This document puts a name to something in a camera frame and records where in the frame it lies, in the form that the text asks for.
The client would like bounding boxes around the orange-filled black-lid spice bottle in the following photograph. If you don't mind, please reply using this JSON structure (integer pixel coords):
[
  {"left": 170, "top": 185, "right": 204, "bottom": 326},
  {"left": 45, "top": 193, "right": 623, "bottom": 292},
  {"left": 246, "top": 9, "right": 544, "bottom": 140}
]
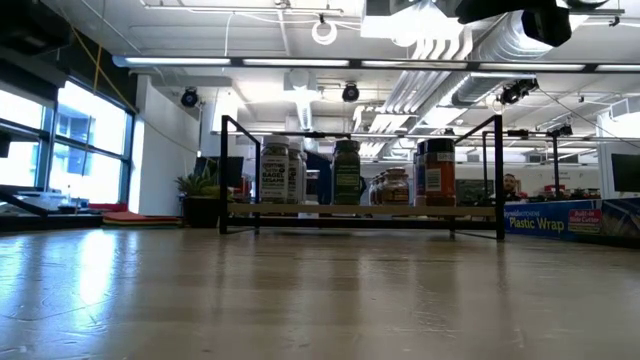
[{"left": 423, "top": 137, "right": 457, "bottom": 208}]

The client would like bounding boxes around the green-lid spice jar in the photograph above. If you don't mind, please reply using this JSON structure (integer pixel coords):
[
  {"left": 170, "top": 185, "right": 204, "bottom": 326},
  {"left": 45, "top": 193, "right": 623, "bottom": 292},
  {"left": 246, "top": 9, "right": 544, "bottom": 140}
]
[{"left": 332, "top": 138, "right": 362, "bottom": 206}]

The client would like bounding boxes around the white-lid spice jar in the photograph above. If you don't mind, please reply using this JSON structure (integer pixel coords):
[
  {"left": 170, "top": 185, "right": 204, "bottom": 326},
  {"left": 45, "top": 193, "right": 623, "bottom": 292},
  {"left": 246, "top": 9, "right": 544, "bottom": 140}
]
[
  {"left": 259, "top": 134, "right": 291, "bottom": 205},
  {"left": 287, "top": 141, "right": 307, "bottom": 205}
]

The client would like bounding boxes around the black monitor screen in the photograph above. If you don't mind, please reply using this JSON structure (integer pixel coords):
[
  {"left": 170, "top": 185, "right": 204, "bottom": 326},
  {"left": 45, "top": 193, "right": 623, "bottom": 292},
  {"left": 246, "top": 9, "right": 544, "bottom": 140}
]
[
  {"left": 193, "top": 155, "right": 245, "bottom": 190},
  {"left": 611, "top": 153, "right": 640, "bottom": 194}
]

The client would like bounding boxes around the long ceiling light bar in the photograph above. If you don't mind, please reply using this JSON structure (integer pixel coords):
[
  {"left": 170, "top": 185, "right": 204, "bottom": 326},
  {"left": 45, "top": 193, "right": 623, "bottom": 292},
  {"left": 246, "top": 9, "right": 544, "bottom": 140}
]
[{"left": 111, "top": 55, "right": 640, "bottom": 74}]

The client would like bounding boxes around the long blue printed box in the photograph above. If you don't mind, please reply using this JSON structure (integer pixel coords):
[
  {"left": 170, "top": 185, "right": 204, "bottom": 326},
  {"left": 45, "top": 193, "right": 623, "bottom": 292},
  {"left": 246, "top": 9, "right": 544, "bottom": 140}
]
[{"left": 502, "top": 196, "right": 640, "bottom": 247}]

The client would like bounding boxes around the potted succulent plant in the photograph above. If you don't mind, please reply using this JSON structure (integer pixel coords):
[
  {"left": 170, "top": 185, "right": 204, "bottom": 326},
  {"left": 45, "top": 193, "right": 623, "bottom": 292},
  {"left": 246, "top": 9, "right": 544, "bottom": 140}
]
[{"left": 174, "top": 168, "right": 230, "bottom": 230}]

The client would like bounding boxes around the silver ventilation duct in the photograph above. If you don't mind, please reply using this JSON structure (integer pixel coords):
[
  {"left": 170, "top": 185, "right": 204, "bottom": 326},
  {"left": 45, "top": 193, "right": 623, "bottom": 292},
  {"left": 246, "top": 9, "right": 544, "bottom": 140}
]
[{"left": 384, "top": 0, "right": 556, "bottom": 119}]

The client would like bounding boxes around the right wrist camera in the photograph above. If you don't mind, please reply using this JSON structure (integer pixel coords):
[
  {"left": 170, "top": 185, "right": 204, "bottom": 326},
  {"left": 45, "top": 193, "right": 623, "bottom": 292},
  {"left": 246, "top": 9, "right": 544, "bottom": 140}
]
[{"left": 520, "top": 5, "right": 573, "bottom": 48}]

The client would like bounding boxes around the wooden shelf black metal frame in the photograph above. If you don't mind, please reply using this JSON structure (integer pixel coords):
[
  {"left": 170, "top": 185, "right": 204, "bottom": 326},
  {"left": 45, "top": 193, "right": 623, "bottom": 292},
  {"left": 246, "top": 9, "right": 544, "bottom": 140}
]
[{"left": 218, "top": 113, "right": 506, "bottom": 242}]

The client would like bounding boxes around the thin yellow cord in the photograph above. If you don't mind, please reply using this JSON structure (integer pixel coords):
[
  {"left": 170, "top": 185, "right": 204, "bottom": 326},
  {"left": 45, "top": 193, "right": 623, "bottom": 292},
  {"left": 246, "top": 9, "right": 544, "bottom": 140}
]
[{"left": 69, "top": 27, "right": 139, "bottom": 114}]

